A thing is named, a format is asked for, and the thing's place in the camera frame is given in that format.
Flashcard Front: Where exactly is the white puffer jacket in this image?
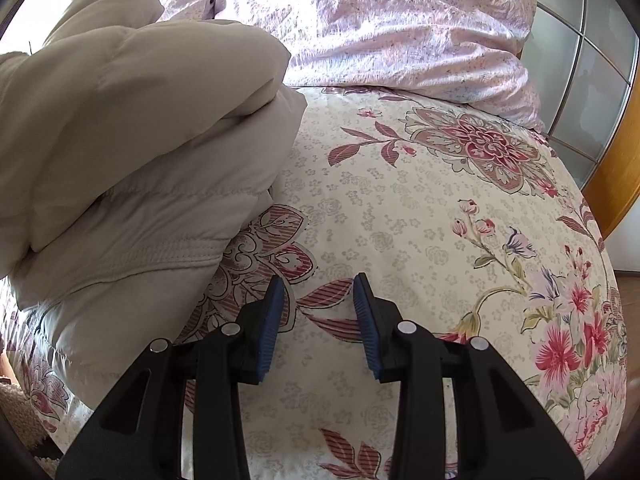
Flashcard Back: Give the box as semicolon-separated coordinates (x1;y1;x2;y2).
0;0;309;411

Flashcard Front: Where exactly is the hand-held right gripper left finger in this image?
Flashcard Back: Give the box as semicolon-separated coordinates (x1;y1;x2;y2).
56;274;287;480

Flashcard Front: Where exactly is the pink pillow left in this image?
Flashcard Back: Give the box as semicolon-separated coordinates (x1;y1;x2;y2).
150;0;547;135

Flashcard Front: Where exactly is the wood framed glass door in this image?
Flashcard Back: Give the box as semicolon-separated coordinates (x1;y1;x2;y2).
505;0;640;242

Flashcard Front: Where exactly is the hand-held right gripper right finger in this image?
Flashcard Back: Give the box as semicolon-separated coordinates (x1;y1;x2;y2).
352;272;584;480

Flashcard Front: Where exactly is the floral bed sheet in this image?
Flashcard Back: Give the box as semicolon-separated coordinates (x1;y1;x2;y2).
0;85;629;480

